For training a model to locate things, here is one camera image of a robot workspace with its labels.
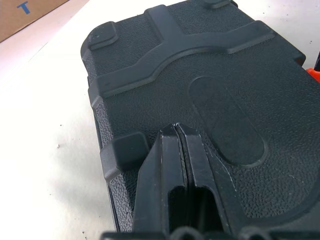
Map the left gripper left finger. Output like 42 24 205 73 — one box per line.
133 123 189 233

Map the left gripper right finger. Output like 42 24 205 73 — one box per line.
176 123 243 233

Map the black plastic tool case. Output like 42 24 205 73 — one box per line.
79 0 320 240

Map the brown cardboard box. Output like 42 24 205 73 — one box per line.
0 0 70 44

